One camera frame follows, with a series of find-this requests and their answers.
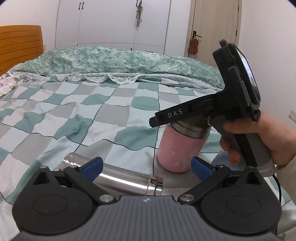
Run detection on pink cup with paw prints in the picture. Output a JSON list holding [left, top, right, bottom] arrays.
[[157, 114, 211, 173]]

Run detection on person's right hand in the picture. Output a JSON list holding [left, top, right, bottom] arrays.
[[223, 112, 295, 167]]

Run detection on stainless steel thermos bottle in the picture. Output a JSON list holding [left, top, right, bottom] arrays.
[[59, 152, 164, 197]]

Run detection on checkered green bed sheet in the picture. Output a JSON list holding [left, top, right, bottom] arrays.
[[0, 76, 296, 239]]

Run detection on beige wooden door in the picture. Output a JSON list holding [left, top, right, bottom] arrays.
[[184, 0, 242, 68]]

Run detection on white wardrobe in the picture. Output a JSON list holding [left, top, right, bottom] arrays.
[[55, 1, 191, 56]]

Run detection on green floral duvet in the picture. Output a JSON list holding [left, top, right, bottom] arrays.
[[7, 46, 224, 91]]

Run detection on purple floral pillow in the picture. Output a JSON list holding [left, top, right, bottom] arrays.
[[0, 74, 18, 97]]

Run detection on green hanging plant ornament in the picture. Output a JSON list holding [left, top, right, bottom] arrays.
[[135, 0, 142, 28]]

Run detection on wooden orange headboard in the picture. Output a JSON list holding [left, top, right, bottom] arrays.
[[0, 25, 44, 74]]

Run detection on white wall socket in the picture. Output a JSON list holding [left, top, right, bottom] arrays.
[[288, 110, 296, 122]]

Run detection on brown plush toy on handle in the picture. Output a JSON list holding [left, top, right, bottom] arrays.
[[188, 38, 199, 55]]

